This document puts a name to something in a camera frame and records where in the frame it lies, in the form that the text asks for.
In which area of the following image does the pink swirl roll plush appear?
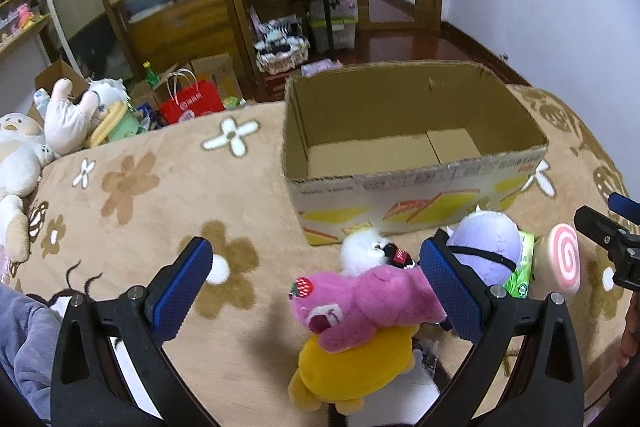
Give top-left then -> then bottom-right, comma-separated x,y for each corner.
529,223 -> 582,299

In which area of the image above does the green tissue pack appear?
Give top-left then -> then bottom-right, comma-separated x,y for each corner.
503,231 -> 535,298

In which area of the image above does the white-haired doll plush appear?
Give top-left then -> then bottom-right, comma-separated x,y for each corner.
447,210 -> 523,286

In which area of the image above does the yellow bear plush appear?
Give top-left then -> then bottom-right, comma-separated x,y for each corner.
288,325 -> 419,415

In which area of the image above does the pink bear plush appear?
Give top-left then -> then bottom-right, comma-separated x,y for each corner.
288,265 -> 447,352

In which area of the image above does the white fluffy keychain plush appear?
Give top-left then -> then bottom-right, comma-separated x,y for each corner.
340,229 -> 416,277

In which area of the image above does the person's right hand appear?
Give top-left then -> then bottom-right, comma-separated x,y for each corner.
616,300 -> 639,369

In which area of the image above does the purple sleeve clothing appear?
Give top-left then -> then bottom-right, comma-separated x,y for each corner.
1,285 -> 61,426

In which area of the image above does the open cardboard box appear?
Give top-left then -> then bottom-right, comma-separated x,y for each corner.
282,61 -> 548,246

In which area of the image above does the large white cat plush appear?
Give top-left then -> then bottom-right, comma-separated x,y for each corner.
0,113 -> 54,263

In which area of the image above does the green yellow plush toy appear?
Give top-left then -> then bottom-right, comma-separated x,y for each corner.
85,101 -> 140,148

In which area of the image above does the white pink rabbit plush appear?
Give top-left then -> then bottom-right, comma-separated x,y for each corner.
34,78 -> 129,157

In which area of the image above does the red paper shopping bag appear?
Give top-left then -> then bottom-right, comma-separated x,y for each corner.
158,68 -> 224,124

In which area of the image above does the green bottle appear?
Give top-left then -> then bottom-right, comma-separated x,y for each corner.
143,61 -> 160,89

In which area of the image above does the clear storage bin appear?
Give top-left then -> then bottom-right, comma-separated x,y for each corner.
309,0 -> 358,53

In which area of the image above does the small box of pink packets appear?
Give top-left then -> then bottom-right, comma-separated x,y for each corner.
300,58 -> 343,78

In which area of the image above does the brown cardboard box on floor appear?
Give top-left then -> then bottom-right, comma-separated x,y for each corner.
128,53 -> 244,109

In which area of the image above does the small black side table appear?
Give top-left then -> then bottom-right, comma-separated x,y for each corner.
279,0 -> 359,53

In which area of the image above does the white display shelf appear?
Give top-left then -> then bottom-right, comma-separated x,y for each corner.
1,0 -> 81,74

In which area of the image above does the lace basket with items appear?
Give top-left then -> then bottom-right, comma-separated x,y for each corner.
254,14 -> 310,75

